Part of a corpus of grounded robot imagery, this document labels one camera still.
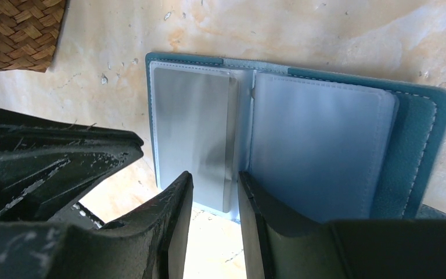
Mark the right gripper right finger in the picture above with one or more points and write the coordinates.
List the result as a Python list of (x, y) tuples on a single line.
[(278, 242)]

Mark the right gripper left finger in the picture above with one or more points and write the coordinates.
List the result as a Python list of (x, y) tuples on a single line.
[(148, 242)]

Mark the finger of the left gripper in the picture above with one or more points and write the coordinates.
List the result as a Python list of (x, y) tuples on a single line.
[(46, 166)]

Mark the teal leather card holder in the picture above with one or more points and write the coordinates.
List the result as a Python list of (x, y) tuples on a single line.
[(329, 145)]

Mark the woven brown divided basket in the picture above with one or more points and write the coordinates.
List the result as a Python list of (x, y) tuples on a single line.
[(29, 32)]

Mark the silver credit card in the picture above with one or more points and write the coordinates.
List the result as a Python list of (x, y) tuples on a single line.
[(193, 125)]

